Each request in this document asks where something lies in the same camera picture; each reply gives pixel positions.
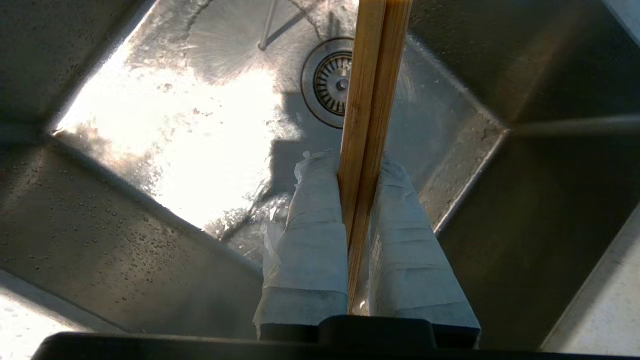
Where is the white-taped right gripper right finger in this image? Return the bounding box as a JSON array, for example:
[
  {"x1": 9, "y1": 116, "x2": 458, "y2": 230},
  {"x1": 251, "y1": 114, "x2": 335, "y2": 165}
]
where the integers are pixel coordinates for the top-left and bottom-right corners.
[{"x1": 367, "y1": 155, "x2": 482, "y2": 346}]

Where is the stainless steel sink basin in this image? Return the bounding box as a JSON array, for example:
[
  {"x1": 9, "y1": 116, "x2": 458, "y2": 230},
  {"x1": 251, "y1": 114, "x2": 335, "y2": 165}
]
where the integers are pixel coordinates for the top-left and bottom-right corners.
[{"x1": 0, "y1": 0, "x2": 640, "y2": 351}]

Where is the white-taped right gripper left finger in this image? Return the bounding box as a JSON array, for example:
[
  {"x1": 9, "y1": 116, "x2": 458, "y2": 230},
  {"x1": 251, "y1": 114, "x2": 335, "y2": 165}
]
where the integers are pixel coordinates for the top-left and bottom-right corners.
[{"x1": 253, "y1": 150, "x2": 349, "y2": 341}]

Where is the round metal drain strainer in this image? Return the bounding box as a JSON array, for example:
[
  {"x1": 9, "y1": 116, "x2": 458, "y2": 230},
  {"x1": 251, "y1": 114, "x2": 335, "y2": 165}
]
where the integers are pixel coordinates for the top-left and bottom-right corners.
[{"x1": 301, "y1": 37, "x2": 417, "y2": 130}]

